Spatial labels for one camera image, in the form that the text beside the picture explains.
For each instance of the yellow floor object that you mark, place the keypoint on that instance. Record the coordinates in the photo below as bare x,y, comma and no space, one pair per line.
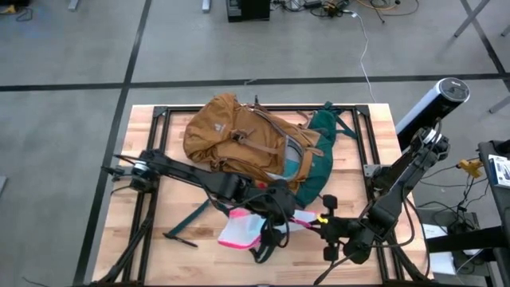
7,9

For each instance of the black side cart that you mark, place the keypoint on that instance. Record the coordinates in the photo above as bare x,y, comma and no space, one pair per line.
498,207

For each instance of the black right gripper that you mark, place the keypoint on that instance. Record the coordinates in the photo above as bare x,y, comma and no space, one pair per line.
342,233

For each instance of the white mesh pouch pink trim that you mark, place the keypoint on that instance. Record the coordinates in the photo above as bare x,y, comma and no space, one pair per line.
243,231

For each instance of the small yellow item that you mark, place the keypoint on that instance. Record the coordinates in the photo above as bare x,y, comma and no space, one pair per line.
322,219

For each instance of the grey floor box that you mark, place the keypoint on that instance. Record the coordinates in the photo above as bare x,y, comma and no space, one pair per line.
446,217

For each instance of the white table foot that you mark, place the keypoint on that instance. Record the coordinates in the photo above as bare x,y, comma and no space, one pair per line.
73,4
206,5

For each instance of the grey folding table leg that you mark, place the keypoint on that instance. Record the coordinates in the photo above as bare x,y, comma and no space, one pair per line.
472,18
500,104

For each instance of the yellow clamp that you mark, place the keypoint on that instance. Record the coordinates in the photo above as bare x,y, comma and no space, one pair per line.
470,168

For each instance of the black metal table frame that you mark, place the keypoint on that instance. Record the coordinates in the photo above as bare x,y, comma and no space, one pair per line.
175,108

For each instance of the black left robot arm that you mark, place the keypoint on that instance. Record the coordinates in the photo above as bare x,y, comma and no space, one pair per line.
191,175

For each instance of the black computer case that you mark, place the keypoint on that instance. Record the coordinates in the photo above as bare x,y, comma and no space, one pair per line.
247,10

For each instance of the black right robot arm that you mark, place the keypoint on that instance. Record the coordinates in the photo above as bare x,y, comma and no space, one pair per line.
398,187

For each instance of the white paper sheet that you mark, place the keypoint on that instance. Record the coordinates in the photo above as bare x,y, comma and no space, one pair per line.
436,233

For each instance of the white and blue box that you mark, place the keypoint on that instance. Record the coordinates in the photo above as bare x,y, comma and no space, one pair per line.
501,169

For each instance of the tan and green backpack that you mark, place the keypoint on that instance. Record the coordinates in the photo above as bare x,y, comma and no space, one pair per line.
247,139

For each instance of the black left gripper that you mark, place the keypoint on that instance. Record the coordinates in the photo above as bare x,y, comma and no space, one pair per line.
279,199

